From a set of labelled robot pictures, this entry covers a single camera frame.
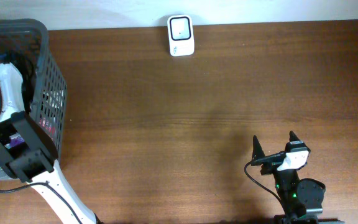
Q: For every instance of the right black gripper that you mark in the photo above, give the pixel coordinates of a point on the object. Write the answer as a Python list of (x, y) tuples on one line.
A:
[(257, 150)]

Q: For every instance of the red purple tissue pack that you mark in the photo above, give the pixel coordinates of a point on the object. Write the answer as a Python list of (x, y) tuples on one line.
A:
[(31, 132)]

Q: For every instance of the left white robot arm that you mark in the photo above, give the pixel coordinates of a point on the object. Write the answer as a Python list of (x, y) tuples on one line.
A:
[(37, 167)]

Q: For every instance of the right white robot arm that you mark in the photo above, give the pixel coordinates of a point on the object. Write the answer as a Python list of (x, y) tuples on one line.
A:
[(301, 199)]

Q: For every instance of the white barcode scanner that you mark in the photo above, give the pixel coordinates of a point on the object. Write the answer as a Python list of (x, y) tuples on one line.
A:
[(180, 35)]

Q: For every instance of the grey plastic mesh basket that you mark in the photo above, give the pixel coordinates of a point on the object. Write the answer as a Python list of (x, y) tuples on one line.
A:
[(29, 37)]

